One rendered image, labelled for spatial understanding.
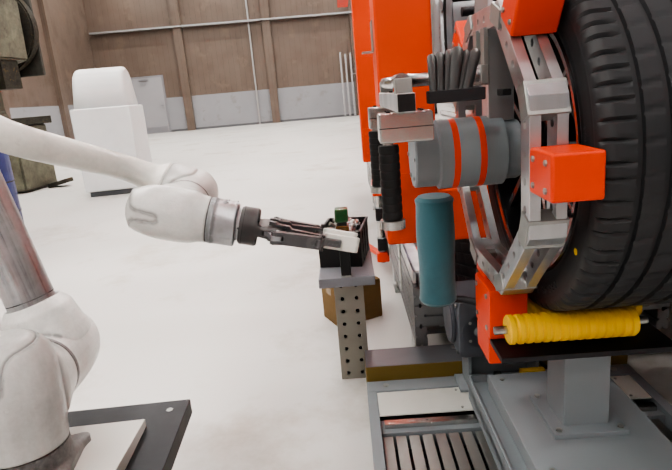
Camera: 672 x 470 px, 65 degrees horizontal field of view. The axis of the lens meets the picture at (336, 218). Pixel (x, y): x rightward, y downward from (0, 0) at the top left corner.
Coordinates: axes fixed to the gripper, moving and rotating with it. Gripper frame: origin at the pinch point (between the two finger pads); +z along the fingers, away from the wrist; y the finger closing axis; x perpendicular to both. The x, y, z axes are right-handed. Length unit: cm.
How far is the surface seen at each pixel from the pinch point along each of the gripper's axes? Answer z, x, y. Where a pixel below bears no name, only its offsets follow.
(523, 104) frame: 20.9, -31.1, -21.3
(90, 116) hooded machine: -245, 42, 544
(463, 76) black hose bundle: 12.6, -34.0, -15.2
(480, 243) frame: 33.9, -0.9, 13.7
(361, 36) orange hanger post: 21, -68, 245
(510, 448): 49, 44, 4
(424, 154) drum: 12.6, -19.7, -1.2
